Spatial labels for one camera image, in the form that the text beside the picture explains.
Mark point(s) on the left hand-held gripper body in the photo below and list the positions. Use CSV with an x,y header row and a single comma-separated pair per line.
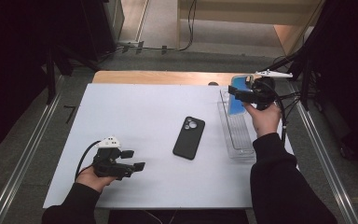
x,y
107,163

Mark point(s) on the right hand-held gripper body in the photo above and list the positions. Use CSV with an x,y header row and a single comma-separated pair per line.
x,y
261,93

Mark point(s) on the blue phone case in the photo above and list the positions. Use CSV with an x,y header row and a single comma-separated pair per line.
x,y
237,107

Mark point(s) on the clear plastic tray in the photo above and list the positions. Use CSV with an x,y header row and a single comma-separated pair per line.
x,y
237,137

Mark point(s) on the black phone case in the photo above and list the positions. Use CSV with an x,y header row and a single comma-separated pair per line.
x,y
189,138

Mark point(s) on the person's left hand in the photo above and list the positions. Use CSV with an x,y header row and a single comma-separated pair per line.
x,y
90,180

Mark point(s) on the person's right hand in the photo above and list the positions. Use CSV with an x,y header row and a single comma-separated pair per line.
x,y
265,119

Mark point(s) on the white board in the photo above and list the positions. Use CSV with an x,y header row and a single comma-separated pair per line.
x,y
155,183

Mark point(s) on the black metal stand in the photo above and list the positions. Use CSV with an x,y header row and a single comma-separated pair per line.
x,y
51,77
304,90

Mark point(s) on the wooden table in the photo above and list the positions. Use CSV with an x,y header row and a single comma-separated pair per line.
x,y
167,77

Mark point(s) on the person's dark clothing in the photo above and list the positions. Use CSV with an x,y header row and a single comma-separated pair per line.
x,y
199,217

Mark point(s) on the light wooden furniture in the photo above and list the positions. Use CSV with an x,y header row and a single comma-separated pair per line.
x,y
248,12

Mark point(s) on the black curtain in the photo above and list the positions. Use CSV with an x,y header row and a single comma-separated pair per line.
x,y
348,77
15,62

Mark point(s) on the metal floor rail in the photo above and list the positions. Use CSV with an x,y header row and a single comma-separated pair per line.
x,y
326,155
24,155

